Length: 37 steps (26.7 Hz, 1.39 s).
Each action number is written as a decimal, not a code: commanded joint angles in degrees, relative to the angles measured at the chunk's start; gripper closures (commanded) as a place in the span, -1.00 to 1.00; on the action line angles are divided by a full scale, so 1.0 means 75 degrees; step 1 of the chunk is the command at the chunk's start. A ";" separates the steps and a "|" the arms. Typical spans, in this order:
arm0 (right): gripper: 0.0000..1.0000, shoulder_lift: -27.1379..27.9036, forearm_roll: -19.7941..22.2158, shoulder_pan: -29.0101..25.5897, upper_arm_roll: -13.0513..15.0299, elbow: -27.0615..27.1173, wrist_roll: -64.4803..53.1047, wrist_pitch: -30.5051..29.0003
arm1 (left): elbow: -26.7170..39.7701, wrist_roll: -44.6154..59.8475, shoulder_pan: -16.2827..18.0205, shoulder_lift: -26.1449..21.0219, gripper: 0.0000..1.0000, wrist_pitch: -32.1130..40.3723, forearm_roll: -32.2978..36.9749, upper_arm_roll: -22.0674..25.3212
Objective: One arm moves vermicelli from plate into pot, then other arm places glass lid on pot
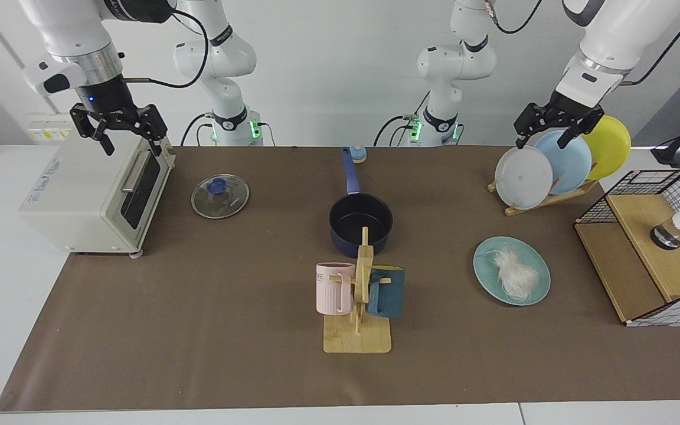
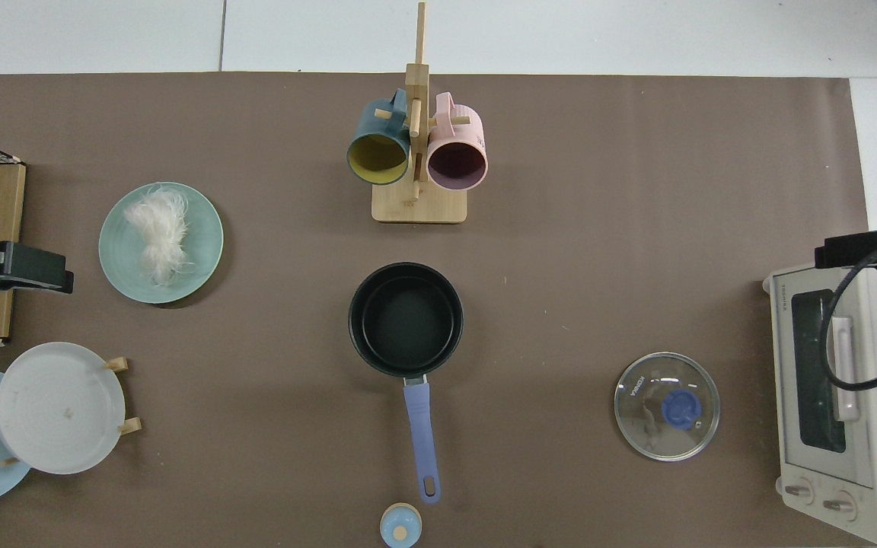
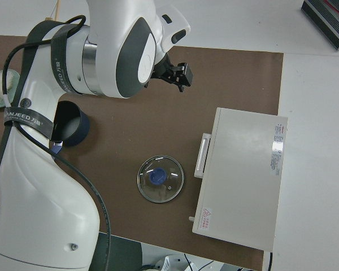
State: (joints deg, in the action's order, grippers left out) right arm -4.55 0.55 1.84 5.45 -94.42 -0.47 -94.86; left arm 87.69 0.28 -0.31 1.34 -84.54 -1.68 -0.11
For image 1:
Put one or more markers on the glass lid with blue knob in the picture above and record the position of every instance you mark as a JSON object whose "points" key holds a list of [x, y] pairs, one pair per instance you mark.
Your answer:
{"points": [[231, 203]]}

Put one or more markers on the white vermicelli bundle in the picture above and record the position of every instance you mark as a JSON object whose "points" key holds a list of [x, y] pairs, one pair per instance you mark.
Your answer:
{"points": [[514, 274]]}

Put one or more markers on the light blue plate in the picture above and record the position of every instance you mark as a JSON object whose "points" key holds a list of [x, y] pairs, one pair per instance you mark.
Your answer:
{"points": [[570, 165]]}

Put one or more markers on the grey plate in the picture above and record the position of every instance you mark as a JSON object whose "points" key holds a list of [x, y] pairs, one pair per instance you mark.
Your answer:
{"points": [[523, 177]]}

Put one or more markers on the yellow plate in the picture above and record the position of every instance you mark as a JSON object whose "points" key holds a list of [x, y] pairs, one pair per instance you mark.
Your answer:
{"points": [[611, 147]]}

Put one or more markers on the wooden plate rack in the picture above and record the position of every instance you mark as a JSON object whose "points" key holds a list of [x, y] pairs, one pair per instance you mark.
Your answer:
{"points": [[514, 211]]}

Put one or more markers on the pale green plate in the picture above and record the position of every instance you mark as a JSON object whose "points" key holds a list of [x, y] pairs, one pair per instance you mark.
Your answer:
{"points": [[483, 265]]}

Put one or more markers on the pale toaster oven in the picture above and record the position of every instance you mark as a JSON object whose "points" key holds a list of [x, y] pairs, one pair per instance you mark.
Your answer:
{"points": [[80, 195]]}

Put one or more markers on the small blue round thing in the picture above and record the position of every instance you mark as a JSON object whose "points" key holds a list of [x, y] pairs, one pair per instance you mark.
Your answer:
{"points": [[358, 154]]}

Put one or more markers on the brown table cloth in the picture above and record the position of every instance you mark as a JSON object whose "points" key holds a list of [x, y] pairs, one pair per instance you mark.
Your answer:
{"points": [[198, 324]]}

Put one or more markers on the dark teal mug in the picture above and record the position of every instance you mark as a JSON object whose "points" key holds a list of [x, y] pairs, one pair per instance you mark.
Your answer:
{"points": [[390, 295]]}

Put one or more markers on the pink mug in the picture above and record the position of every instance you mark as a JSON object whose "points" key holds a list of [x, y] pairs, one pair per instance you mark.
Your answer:
{"points": [[328, 292]]}

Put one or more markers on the wooden cup stand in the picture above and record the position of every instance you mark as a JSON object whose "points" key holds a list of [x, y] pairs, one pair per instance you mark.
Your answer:
{"points": [[358, 339]]}

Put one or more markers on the white wall socket strip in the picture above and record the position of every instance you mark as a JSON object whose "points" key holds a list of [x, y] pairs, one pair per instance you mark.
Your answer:
{"points": [[51, 127]]}

